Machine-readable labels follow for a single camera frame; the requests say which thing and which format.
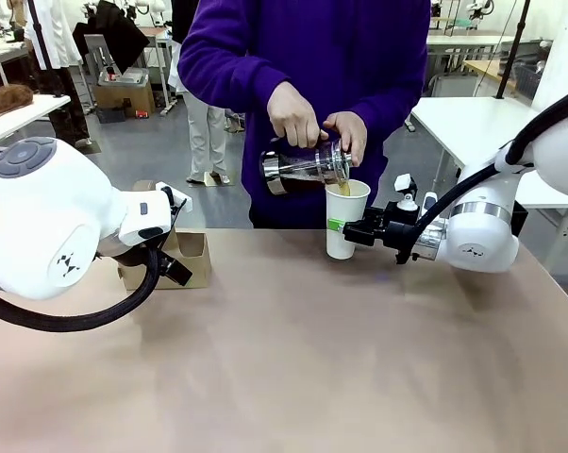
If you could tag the glass french press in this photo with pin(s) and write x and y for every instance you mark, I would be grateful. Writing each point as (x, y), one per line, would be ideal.
(293, 165)

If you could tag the background person in white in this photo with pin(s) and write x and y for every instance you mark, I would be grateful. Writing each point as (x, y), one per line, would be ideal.
(206, 137)

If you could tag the white paper cup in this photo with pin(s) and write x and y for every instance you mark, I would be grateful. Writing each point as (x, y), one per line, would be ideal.
(340, 207)

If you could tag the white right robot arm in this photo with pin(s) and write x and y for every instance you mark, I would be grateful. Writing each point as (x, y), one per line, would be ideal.
(482, 236)

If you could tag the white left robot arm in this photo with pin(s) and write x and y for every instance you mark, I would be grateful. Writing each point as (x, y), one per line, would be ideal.
(43, 226)

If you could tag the brown fur piece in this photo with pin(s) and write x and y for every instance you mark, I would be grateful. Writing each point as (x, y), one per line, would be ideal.
(5, 99)

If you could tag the person's left hand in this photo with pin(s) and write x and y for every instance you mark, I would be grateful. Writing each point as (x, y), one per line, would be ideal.
(352, 132)

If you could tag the brown cardboard cup carrier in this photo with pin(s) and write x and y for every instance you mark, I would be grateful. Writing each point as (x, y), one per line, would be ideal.
(194, 259)

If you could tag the black hanging garment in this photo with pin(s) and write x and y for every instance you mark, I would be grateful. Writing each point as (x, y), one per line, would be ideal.
(109, 33)

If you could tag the person's left forearm purple sleeve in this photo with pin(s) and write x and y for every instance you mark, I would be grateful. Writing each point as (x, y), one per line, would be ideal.
(392, 89)

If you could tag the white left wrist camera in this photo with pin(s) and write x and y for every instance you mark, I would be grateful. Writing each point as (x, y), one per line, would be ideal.
(178, 200)

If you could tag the brown cardboard box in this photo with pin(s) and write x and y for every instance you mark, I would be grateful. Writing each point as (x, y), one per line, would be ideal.
(133, 99)

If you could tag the grey plastic bin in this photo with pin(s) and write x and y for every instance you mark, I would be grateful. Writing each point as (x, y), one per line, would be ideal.
(133, 75)

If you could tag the small black floor box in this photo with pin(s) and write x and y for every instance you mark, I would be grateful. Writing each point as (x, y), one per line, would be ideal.
(110, 115)

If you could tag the white side table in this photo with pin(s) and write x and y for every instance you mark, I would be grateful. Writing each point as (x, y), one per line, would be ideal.
(463, 127)

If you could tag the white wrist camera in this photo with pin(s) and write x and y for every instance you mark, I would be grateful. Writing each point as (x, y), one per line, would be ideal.
(405, 183)
(178, 200)

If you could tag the person's right forearm purple sleeve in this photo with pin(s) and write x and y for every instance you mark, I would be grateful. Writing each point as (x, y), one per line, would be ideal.
(227, 71)

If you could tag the white table with fur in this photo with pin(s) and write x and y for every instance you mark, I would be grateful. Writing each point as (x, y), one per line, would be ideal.
(24, 115)

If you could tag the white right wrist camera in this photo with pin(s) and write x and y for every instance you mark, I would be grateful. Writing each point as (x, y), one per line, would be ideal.
(405, 183)

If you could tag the white background table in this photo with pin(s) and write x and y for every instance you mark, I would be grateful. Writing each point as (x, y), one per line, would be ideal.
(472, 40)

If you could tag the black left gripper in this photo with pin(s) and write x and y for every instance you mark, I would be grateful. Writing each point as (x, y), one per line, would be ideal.
(176, 272)

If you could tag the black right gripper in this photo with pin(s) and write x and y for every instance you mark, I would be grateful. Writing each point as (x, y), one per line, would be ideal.
(392, 231)

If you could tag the person's right hand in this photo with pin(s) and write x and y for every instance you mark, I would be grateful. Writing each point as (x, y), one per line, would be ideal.
(293, 118)

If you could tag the black tripod pole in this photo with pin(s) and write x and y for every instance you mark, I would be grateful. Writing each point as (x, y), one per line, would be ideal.
(512, 47)

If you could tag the person's purple sweater torso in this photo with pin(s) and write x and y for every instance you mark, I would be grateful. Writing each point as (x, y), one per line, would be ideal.
(322, 47)

